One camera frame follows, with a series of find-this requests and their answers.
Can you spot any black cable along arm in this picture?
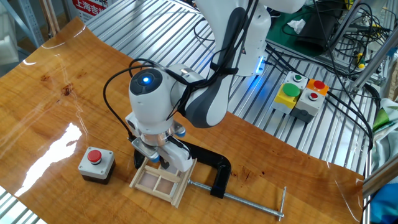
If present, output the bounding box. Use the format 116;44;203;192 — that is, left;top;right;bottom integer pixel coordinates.
103;58;200;141

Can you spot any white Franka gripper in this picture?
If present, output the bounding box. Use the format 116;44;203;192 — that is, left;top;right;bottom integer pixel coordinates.
159;136;194;173

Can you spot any upright aluminium frame post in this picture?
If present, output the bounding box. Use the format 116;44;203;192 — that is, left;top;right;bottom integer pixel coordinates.
350;30;398;91

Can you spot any yellow box with green button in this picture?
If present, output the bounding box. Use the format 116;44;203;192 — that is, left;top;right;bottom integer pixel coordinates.
271;83;302;115

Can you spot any horizontal aluminium frame rail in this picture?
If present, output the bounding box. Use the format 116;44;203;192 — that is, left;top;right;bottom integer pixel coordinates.
361;161;398;197

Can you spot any green and white cloth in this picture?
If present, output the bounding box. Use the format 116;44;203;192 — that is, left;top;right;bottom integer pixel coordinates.
371;98;398;175

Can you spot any grey box small green button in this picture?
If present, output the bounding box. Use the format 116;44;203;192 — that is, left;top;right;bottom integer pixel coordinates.
283;70;310;91

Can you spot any wooden stick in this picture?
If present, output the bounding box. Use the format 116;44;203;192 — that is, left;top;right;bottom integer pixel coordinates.
38;0;60;39

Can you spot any black C-clamp with steel screw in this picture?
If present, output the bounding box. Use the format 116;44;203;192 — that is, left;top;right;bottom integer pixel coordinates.
133;139;287;222

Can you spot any black pouch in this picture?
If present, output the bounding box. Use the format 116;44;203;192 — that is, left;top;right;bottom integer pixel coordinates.
294;11;339;57

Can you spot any grey box small red button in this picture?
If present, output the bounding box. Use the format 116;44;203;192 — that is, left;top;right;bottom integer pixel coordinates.
290;87;326;124

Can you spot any small wooden sliding window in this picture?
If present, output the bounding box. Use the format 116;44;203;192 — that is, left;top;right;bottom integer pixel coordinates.
129;155;198;209

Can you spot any blue fabric item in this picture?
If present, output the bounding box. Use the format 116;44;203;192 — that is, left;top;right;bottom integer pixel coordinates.
369;182;398;224

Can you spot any grey box with red button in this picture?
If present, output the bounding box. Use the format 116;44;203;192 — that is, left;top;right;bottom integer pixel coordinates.
77;146;117;185

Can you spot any grey metal shelf frame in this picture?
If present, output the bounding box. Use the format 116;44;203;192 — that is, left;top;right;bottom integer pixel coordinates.
0;0;45;48

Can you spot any glossy wood-grain mat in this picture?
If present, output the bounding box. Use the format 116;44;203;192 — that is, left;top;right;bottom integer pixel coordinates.
0;16;365;224

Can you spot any red and white sign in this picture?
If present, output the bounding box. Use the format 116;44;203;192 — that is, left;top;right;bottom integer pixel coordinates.
72;0;108;23

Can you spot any orange box with red button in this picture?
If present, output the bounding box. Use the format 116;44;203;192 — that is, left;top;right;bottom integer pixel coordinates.
305;78;330;97

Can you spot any crumpled white tissue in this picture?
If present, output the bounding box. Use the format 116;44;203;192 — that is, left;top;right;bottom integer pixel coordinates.
286;19;307;35

